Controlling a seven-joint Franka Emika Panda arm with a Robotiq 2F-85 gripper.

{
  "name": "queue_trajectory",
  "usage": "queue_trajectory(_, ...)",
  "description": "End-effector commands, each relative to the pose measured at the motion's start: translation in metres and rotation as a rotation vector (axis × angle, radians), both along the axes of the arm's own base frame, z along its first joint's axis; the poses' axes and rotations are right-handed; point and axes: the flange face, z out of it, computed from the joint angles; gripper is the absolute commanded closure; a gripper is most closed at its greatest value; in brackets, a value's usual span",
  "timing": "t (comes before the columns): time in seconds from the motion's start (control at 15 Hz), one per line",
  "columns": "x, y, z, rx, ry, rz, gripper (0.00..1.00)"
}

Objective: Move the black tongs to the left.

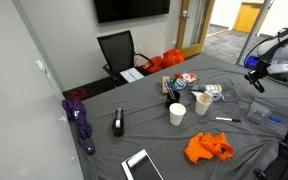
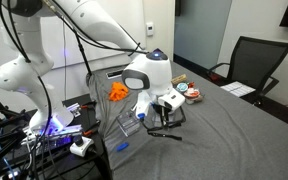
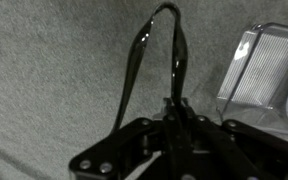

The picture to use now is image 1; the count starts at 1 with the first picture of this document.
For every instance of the yellow door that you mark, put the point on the yellow door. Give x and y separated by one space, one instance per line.
247 16

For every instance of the blue pen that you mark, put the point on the blue pen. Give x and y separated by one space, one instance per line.
170 89

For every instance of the slanted metal pole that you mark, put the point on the slanted metal pole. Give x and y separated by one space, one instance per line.
254 31

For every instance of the black office chair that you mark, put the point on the black office chair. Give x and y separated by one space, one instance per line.
119 51

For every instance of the white framed tablet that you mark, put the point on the white framed tablet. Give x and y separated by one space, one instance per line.
142 166

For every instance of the white wall outlet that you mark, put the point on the white wall outlet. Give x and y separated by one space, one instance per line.
42 68

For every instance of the red white tape roll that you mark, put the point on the red white tape roll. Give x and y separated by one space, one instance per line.
189 78

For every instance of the wooden framed glass door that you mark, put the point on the wooden framed glass door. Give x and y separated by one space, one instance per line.
197 26

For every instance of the clear tape roll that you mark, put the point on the clear tape roll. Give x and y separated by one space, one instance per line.
217 96

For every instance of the green blue striped ball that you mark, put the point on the green blue striped ball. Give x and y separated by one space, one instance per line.
179 83

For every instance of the black pen cup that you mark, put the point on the black pen cup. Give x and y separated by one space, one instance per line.
171 101

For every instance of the large orange bag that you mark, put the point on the large orange bag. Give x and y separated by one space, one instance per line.
173 57

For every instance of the white paper sheet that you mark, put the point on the white paper sheet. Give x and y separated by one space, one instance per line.
132 74

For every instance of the black tape dispenser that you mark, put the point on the black tape dispenser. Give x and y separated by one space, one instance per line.
118 125

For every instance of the blue bin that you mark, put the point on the blue bin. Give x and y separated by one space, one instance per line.
250 61

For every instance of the black and white marker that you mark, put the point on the black and white marker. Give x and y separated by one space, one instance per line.
226 119

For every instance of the grey tablecloth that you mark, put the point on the grey tablecloth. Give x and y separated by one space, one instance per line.
144 133

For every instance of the wall mounted black television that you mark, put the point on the wall mounted black television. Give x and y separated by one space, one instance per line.
130 9

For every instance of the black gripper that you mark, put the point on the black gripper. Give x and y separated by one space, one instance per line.
263 66

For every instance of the empty white paper cup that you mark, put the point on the empty white paper cup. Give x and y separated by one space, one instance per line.
177 115

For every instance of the paper cup holding sticks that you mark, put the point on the paper cup holding sticks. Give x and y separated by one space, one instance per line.
202 107

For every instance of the orange cloth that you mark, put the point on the orange cloth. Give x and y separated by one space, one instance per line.
205 146

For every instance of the clear acrylic box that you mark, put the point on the clear acrylic box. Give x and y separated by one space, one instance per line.
259 111

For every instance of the purple folded umbrella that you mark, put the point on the purple folded umbrella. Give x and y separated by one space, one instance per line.
80 123

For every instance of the wooden stir sticks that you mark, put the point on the wooden stir sticks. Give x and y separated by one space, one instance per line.
205 96

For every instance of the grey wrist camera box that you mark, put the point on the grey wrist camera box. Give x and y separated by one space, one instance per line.
281 68

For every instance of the wooden block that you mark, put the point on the wooden block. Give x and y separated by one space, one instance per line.
165 84

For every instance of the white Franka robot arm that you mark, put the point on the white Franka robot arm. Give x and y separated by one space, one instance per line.
284 50

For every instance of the blue marker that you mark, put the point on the blue marker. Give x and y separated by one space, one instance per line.
275 119

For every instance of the small orange bag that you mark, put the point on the small orange bag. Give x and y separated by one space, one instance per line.
154 64

